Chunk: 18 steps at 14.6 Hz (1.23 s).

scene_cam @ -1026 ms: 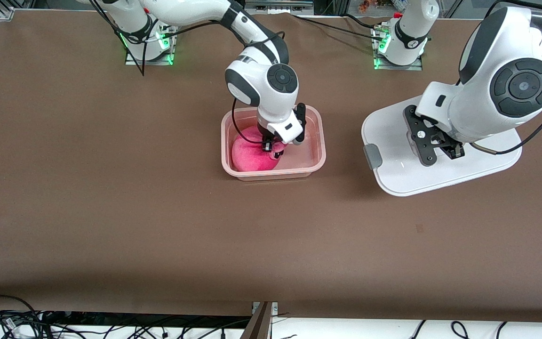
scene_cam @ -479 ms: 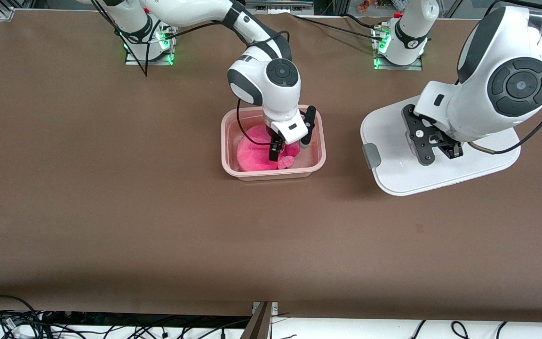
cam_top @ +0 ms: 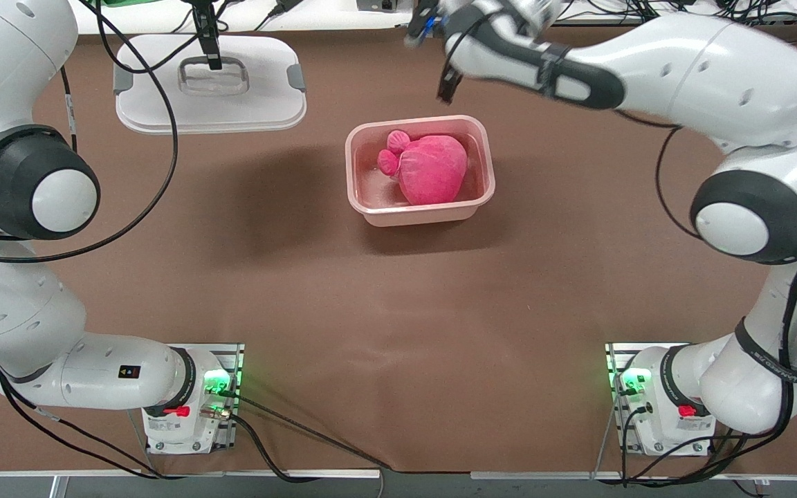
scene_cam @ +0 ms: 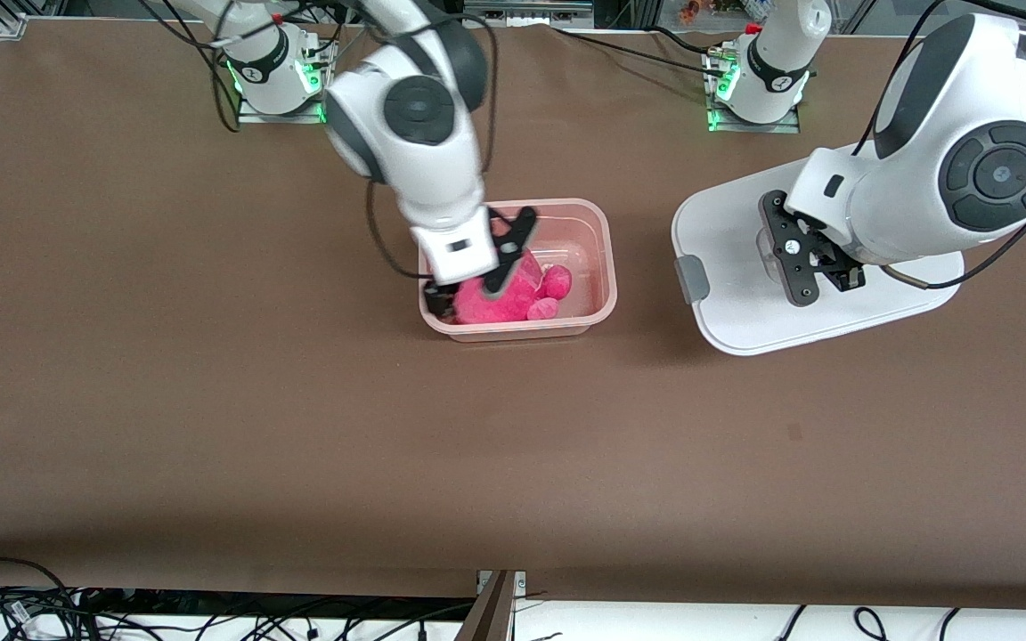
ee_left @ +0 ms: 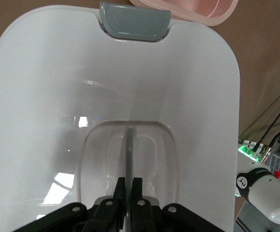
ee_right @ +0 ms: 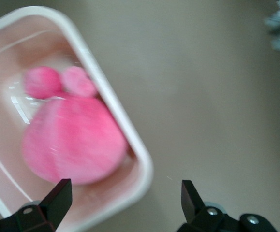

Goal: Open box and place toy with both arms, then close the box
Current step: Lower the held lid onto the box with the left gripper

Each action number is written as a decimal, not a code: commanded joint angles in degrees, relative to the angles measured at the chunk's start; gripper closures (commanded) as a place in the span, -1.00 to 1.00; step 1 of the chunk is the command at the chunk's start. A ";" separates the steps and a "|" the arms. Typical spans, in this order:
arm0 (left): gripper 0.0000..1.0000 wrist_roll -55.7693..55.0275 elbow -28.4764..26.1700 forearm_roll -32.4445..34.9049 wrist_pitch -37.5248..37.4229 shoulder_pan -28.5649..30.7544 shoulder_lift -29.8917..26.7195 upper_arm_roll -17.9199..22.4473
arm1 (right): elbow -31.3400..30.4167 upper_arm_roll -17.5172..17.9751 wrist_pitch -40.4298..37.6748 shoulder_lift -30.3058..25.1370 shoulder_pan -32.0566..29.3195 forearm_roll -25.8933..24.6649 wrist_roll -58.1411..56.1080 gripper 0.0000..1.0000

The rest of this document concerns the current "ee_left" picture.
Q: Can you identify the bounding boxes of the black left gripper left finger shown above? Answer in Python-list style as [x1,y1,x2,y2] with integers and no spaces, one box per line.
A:
[91,177,127,232]

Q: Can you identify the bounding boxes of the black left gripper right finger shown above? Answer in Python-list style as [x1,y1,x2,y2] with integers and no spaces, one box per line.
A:
[131,177,159,232]

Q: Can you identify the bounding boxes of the white box lid grey clips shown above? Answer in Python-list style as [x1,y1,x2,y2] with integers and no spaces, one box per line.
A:
[0,0,242,232]

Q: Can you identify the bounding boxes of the pink translucent plastic box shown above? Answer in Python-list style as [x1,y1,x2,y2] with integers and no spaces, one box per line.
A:
[129,0,240,27]

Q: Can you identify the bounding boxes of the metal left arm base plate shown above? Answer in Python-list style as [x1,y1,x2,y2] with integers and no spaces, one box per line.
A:
[235,200,259,232]

